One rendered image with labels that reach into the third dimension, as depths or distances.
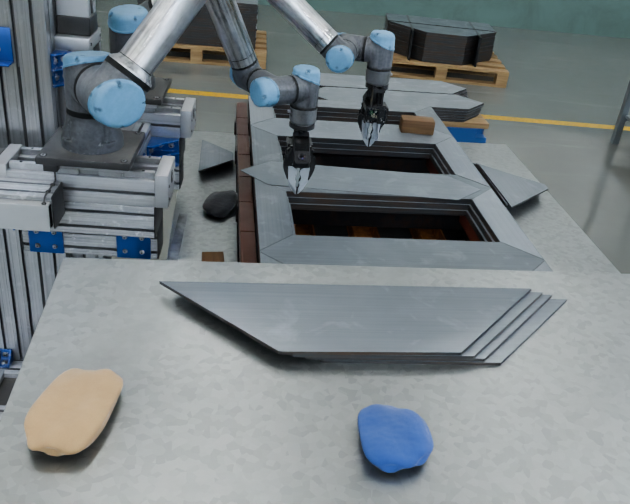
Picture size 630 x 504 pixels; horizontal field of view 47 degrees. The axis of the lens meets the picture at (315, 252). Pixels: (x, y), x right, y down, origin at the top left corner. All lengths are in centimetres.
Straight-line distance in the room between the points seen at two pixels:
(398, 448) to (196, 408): 28
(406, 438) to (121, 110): 102
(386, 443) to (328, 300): 34
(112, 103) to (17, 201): 35
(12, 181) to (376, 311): 105
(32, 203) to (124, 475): 100
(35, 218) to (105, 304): 62
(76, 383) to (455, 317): 62
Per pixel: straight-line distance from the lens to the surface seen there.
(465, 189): 227
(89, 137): 183
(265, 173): 219
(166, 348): 114
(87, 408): 99
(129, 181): 186
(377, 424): 100
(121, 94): 167
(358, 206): 212
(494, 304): 131
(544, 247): 229
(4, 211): 184
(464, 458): 102
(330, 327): 116
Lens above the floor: 175
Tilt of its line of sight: 30 degrees down
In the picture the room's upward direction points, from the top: 6 degrees clockwise
